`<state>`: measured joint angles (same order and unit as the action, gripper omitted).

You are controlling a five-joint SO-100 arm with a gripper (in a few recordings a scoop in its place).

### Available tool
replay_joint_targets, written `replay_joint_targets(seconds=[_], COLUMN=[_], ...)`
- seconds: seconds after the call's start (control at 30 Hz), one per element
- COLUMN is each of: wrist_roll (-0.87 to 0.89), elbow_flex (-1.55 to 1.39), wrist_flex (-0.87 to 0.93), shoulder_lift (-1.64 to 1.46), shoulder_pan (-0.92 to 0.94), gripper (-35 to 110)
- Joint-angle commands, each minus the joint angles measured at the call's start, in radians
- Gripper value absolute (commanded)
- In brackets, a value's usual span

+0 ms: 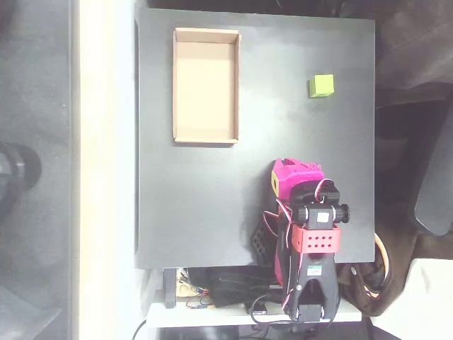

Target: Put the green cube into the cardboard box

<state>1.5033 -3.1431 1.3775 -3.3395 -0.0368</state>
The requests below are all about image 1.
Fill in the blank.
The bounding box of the black looped cable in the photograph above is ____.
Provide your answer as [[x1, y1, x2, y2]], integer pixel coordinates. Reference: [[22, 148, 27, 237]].
[[249, 295, 294, 325]]

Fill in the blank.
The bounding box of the white shelf board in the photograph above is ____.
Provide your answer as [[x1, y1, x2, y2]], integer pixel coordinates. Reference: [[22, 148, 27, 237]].
[[147, 300, 362, 329]]

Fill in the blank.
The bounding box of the orange cable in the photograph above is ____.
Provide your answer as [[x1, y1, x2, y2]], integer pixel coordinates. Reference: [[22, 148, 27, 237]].
[[374, 233, 390, 281]]

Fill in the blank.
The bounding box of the black fabric bag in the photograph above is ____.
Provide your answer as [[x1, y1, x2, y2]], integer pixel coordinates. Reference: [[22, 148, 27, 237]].
[[207, 267, 284, 308]]

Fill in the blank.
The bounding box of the yellow-green cube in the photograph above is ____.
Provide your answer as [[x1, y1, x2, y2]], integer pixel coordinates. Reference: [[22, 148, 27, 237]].
[[308, 74, 336, 98]]

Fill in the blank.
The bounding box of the shallow cardboard box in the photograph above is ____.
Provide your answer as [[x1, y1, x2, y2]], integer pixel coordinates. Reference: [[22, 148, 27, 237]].
[[172, 27, 241, 145]]

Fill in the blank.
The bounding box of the black round cylinder object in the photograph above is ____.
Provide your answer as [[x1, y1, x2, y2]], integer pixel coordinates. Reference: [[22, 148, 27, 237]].
[[0, 142, 43, 215]]

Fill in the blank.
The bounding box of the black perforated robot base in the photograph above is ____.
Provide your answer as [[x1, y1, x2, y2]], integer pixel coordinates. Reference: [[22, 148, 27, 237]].
[[249, 219, 279, 266]]

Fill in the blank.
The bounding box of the small wired circuit board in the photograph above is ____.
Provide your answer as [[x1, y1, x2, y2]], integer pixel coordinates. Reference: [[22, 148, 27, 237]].
[[185, 296, 217, 311]]

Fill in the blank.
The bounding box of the black power cable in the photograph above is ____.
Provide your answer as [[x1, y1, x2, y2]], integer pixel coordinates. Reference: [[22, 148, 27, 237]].
[[132, 318, 148, 340]]

